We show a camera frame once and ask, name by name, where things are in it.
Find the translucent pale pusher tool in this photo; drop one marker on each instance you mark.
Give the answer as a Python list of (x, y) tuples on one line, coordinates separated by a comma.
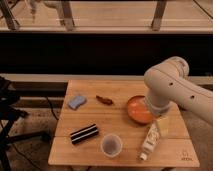
[(163, 126)]

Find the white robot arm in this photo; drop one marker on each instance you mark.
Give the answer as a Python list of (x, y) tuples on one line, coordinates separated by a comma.
[(167, 83)]

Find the white squeeze bottle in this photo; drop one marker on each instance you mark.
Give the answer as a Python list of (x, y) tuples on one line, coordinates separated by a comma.
[(150, 142)]

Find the orange bowl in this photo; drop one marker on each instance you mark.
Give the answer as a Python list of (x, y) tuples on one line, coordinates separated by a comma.
[(138, 111)]

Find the clear plastic cup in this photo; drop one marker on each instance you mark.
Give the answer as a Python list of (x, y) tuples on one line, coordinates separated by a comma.
[(111, 145)]

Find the red chili pepper toy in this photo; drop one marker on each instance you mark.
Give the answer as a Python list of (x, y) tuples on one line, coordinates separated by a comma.
[(105, 101)]

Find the blue sponge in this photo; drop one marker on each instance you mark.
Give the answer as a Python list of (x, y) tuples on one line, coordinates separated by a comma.
[(76, 102)]

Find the black stand at left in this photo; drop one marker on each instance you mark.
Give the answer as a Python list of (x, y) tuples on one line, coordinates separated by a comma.
[(11, 115)]

